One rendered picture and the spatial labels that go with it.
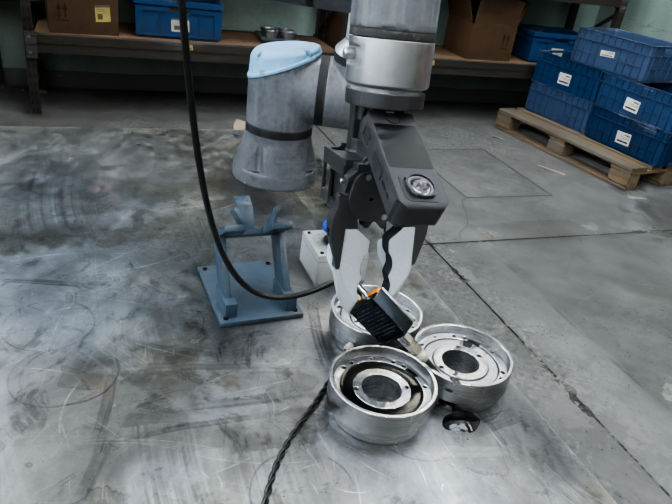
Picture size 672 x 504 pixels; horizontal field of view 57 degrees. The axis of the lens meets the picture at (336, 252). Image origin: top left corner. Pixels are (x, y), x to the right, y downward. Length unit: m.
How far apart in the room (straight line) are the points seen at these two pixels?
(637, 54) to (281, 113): 3.49
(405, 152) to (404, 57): 0.08
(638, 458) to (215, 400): 1.56
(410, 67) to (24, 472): 0.45
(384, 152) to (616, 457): 1.59
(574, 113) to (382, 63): 4.13
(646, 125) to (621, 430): 2.53
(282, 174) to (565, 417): 1.29
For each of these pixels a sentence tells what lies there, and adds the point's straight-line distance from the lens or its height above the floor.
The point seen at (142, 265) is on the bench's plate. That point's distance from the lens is 0.83.
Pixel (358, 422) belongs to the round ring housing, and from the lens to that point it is 0.58.
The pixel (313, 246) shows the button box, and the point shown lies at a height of 0.84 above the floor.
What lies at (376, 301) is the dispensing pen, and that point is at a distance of 0.59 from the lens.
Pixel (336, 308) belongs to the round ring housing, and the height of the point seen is 0.83.
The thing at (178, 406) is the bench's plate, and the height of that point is 0.80.
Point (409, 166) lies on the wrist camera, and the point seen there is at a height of 1.05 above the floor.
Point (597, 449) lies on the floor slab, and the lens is 1.99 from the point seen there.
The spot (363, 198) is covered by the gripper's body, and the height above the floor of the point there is 1.01.
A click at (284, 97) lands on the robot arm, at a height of 0.96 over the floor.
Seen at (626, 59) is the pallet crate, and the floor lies 0.68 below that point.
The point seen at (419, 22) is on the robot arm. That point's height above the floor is 1.16.
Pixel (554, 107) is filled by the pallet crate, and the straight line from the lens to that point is 4.76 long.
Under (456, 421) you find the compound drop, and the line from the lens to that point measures 0.64.
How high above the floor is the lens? 1.22
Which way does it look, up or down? 28 degrees down
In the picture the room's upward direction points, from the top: 8 degrees clockwise
